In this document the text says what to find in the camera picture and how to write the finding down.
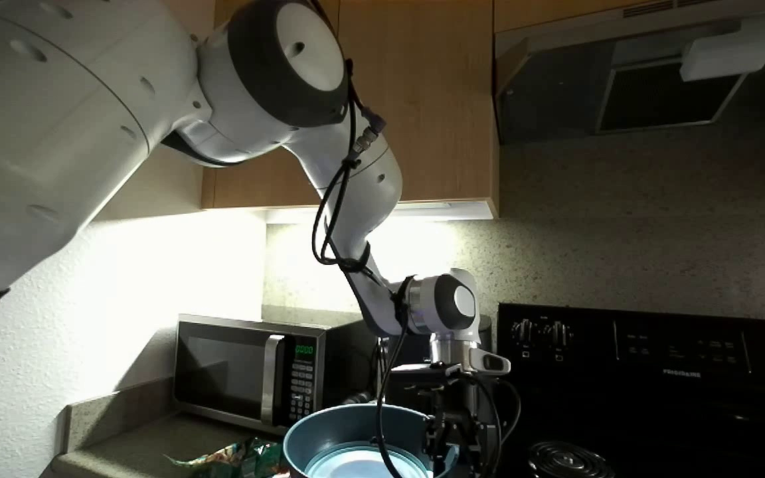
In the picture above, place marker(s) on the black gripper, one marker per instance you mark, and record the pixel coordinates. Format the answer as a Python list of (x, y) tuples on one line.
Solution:
[(444, 399)]

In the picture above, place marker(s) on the large blue bowl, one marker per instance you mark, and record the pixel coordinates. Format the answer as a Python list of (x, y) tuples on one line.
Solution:
[(346, 443)]

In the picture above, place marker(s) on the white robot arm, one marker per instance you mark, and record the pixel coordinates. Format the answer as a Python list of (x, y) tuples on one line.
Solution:
[(92, 107)]

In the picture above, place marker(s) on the black steel microwave oven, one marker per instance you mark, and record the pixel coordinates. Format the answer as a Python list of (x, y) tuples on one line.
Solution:
[(258, 374)]

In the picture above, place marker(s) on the black lidded frying pan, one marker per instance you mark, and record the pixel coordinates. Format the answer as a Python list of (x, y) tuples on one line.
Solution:
[(569, 462)]

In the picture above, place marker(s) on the green snack packet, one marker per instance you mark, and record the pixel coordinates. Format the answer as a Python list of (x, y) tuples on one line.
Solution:
[(265, 459)]

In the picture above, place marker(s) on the black electric stove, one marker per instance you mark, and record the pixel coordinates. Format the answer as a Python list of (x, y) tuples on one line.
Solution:
[(666, 381)]

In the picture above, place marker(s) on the under-cabinet light strip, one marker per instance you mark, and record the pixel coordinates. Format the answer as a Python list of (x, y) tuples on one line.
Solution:
[(427, 211)]

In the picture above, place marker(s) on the red snack packet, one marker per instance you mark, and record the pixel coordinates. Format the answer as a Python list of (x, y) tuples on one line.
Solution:
[(200, 462)]

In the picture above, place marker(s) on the steel range hood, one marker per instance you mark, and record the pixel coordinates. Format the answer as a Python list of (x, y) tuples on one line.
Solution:
[(631, 80)]

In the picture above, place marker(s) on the white box on hood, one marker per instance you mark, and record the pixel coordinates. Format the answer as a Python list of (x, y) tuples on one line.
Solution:
[(728, 49)]

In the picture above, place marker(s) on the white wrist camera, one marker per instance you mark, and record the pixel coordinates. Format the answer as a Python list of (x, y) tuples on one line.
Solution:
[(489, 363)]

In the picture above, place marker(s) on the wide wooden wall cabinet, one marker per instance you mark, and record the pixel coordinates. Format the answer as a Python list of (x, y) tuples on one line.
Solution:
[(436, 96)]

